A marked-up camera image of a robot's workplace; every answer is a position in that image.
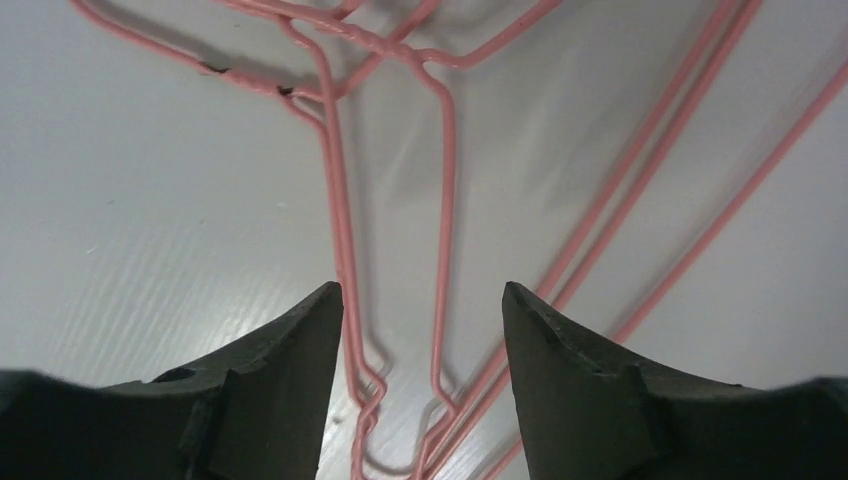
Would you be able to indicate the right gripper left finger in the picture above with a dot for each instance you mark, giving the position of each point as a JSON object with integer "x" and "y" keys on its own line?
{"x": 255, "y": 408}

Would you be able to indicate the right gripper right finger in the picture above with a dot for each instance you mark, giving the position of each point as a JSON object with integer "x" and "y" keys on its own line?
{"x": 589, "y": 408}

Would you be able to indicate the pink wire hanger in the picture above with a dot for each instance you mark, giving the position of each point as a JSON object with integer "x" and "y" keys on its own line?
{"x": 319, "y": 108}

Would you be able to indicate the red wire hanger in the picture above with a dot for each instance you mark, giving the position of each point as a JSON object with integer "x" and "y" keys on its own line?
{"x": 754, "y": 78}

